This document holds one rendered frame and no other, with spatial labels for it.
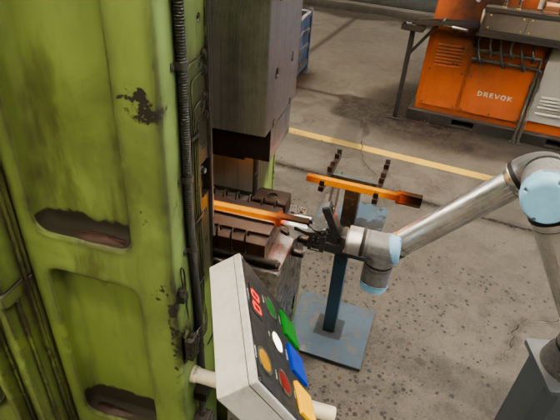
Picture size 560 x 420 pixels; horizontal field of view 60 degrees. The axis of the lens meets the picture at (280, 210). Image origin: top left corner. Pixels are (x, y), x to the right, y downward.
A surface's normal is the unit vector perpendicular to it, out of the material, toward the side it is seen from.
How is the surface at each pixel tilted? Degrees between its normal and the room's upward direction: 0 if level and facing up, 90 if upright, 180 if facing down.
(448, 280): 0
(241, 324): 30
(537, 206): 83
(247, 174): 90
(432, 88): 91
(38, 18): 89
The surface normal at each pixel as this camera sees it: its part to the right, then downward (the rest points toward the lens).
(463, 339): 0.06, -0.82
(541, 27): -0.40, 0.51
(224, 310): -0.44, -0.69
